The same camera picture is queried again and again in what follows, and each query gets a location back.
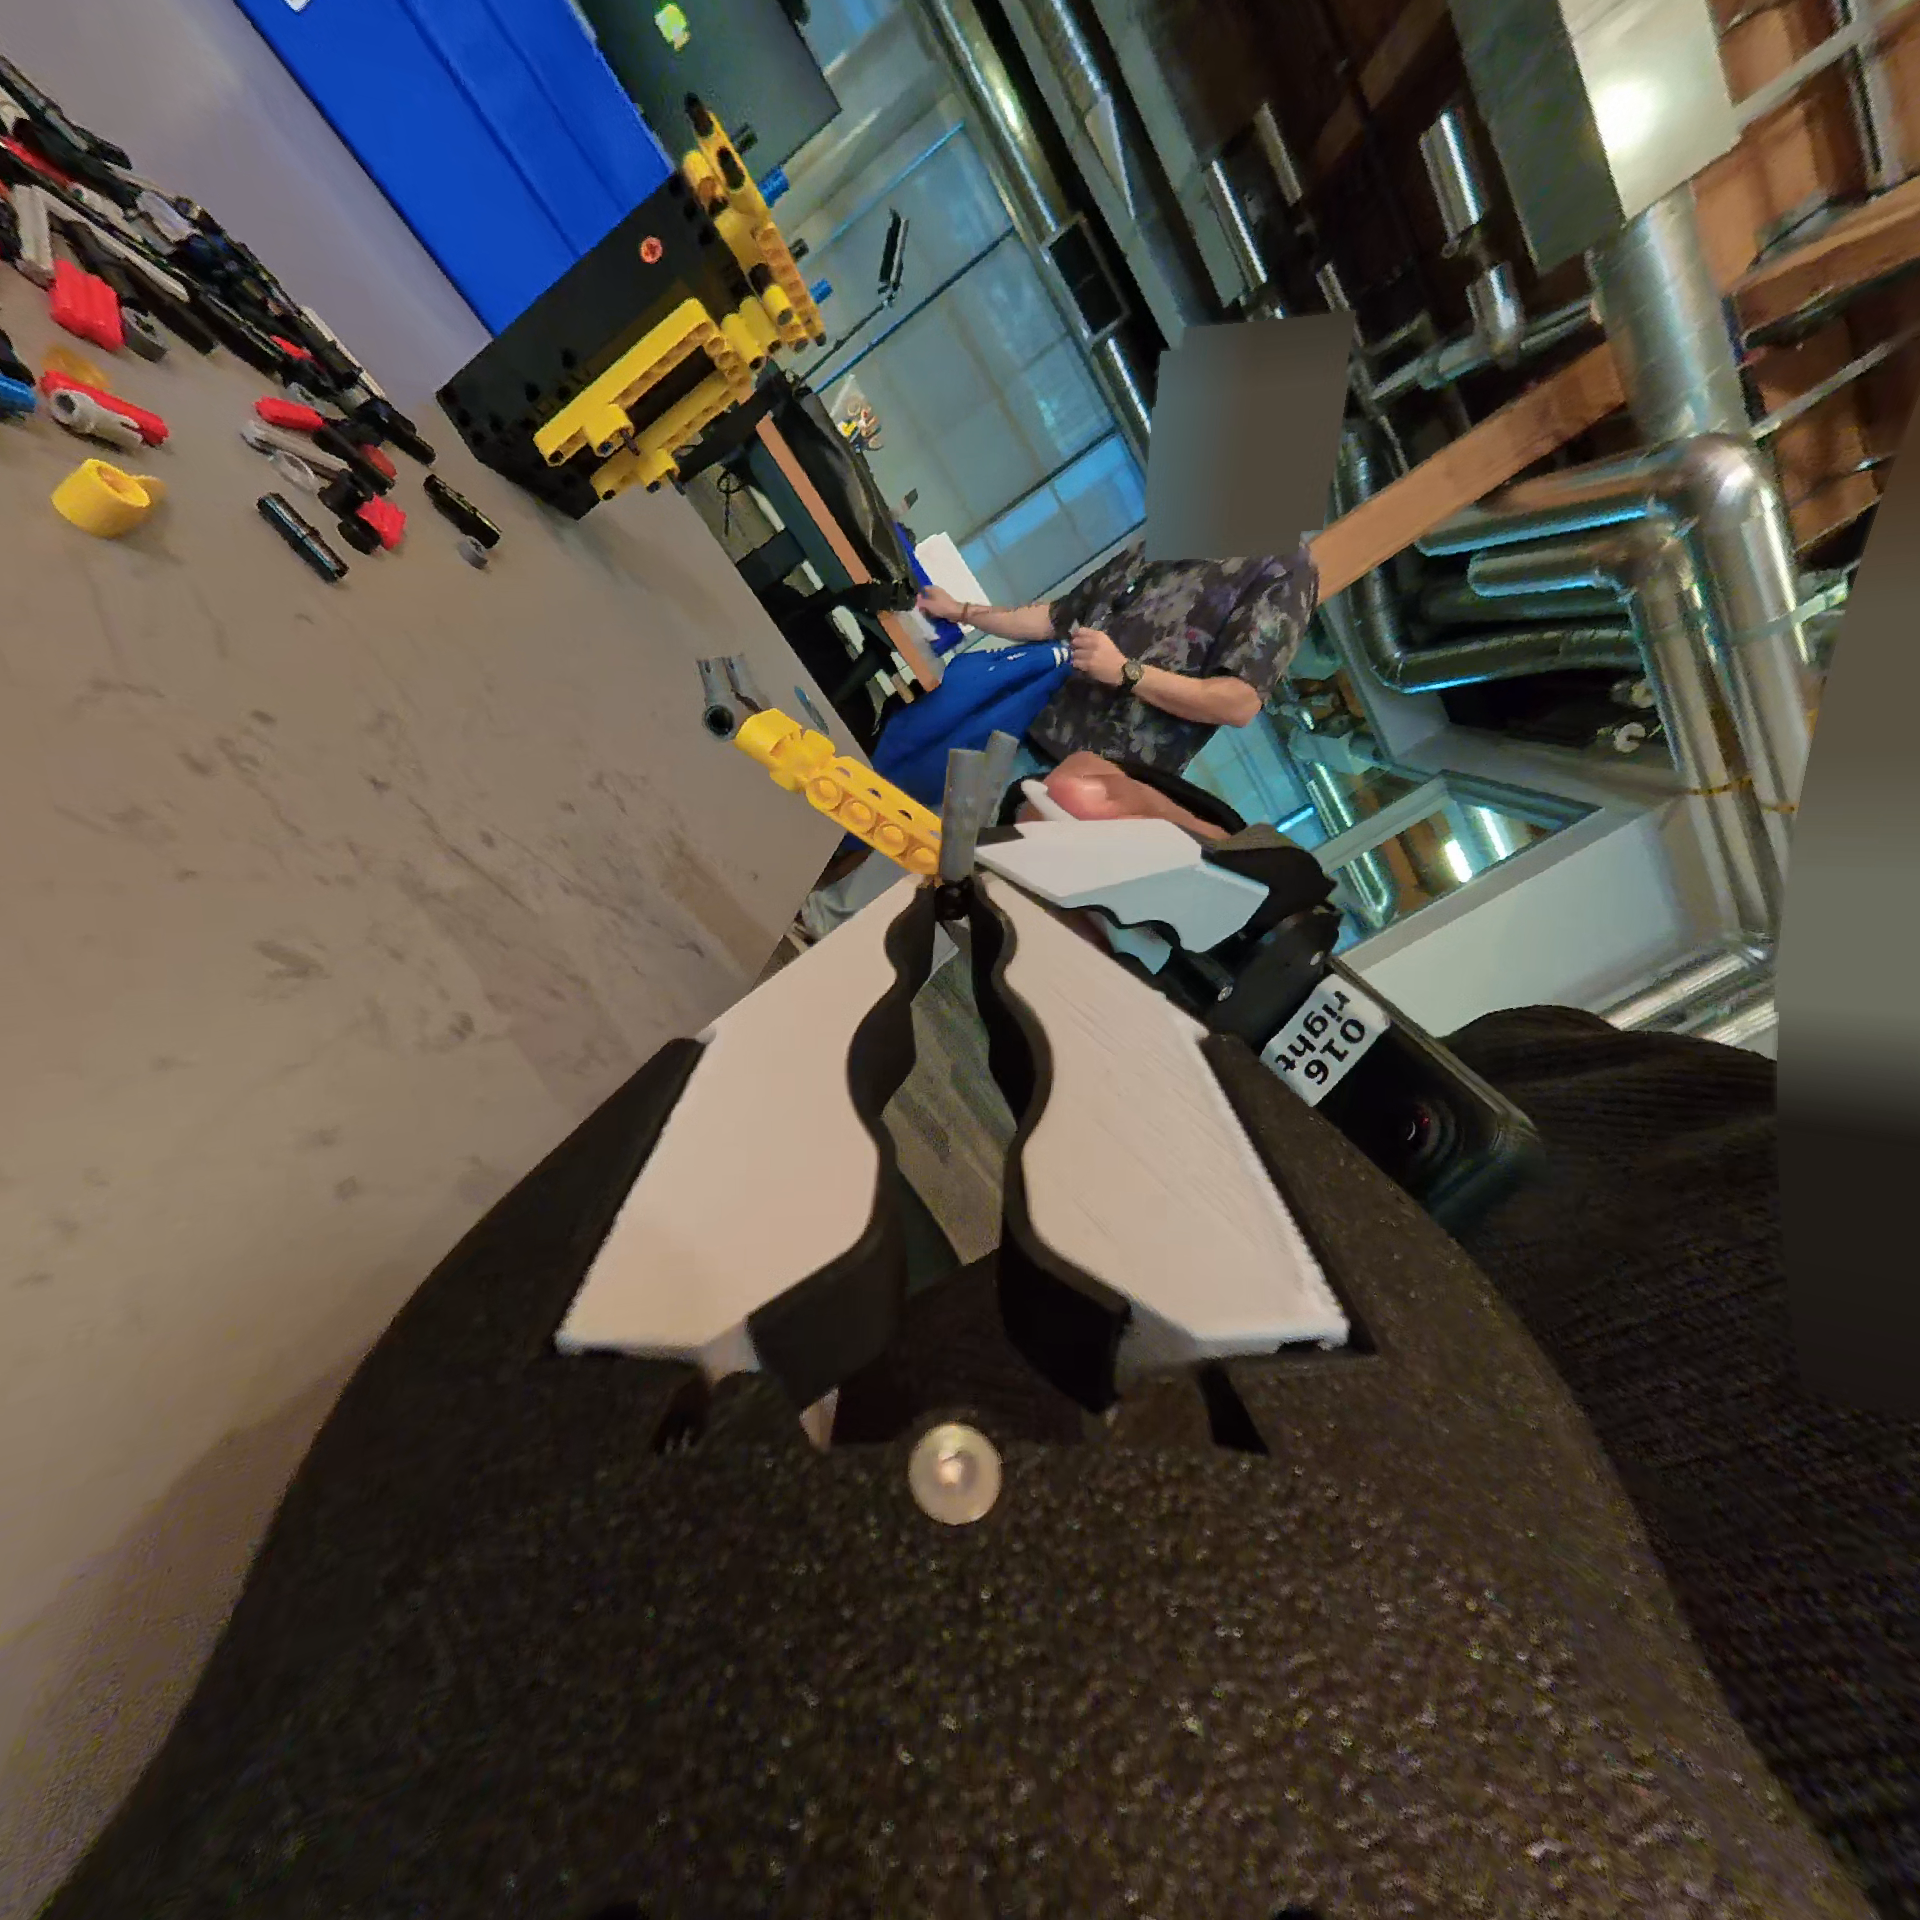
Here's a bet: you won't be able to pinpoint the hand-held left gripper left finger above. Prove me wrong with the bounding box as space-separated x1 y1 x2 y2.
556 874 962 1412

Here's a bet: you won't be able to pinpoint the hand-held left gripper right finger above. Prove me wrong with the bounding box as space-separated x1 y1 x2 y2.
967 874 1356 1424

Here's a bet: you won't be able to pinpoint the yellow toy panel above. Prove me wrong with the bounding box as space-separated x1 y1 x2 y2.
698 651 962 881

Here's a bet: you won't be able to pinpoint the person's right hand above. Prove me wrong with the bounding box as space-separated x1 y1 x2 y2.
1042 750 1250 842

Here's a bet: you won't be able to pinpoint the blue jacket white stripes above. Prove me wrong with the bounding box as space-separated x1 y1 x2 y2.
866 644 1074 783

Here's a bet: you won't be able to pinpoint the black desk wooden edge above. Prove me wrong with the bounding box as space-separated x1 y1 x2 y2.
682 375 940 706

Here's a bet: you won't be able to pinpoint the wooden beam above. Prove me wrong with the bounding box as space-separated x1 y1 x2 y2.
1305 180 1920 602

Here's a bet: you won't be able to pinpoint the silver ventilation ducts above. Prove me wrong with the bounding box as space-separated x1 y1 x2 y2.
900 0 1920 1038

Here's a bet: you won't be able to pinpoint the black yellow toy brick assembly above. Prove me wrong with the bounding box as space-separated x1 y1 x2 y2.
435 97 831 521

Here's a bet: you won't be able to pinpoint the yellow toy tooth piece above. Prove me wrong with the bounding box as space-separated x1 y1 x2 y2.
54 458 166 540

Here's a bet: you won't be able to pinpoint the blue plastic storage bin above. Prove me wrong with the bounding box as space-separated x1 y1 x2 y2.
231 0 678 338

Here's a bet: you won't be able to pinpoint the pile of small toy pins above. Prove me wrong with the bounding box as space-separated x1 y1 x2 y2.
0 54 506 587

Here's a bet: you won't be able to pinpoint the dark wall screen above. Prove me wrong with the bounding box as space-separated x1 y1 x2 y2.
577 0 841 166

